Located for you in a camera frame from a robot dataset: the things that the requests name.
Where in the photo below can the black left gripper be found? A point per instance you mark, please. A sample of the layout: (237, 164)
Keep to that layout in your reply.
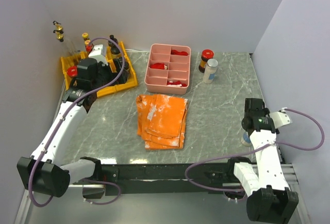
(106, 67)

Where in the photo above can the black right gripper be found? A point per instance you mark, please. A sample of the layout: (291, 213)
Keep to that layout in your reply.
(266, 112)

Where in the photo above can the brown spice jar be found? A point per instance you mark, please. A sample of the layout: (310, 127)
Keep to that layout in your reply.
(115, 52)

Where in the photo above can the white bottle black cap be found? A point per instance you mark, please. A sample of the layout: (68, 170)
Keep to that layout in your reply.
(113, 41)

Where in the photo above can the sauce bottle green label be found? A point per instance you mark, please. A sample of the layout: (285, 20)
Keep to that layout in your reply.
(89, 46)

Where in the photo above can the sauce bottle yellow cap back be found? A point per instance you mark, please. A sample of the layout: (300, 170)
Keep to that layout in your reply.
(85, 36)

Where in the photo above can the brass clamp wall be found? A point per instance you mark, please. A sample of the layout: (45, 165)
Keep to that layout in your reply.
(58, 26)
(59, 35)

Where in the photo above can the silver lid glass jar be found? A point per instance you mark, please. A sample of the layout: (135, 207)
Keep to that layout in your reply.
(210, 71)

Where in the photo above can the red lid sauce jar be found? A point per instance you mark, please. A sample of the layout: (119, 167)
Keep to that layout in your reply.
(205, 56)

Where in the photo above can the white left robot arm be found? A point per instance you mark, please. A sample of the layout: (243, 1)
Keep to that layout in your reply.
(43, 172)

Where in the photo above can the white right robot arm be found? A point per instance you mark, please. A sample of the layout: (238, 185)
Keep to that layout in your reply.
(270, 198)

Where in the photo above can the red sock middle compartment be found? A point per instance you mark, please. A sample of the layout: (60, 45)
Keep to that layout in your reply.
(159, 66)

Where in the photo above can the red sock compartment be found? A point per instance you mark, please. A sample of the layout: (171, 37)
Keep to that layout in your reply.
(159, 66)
(179, 53)

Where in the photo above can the yellow plastic bin organizer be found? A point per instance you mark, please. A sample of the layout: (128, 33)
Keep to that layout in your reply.
(71, 61)

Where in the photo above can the pink divided tray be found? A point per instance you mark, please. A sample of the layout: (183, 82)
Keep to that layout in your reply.
(178, 69)

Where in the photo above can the red sock top compartment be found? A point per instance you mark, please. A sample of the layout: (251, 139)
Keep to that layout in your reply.
(179, 53)

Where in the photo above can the red white sock bottom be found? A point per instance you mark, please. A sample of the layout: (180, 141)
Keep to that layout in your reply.
(176, 83)

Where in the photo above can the orange tie-dye cloth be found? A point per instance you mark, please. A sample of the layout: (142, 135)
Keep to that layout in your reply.
(161, 121)

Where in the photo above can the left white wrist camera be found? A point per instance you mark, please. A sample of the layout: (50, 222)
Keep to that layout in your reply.
(99, 54)

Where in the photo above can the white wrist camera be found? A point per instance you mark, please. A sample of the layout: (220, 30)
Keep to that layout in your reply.
(99, 54)
(280, 118)

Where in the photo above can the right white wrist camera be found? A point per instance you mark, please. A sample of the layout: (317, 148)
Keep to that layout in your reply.
(280, 118)

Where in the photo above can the aluminium frame rail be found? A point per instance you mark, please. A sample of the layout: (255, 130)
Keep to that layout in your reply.
(288, 172)

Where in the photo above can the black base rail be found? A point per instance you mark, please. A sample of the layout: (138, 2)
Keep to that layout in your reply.
(169, 178)

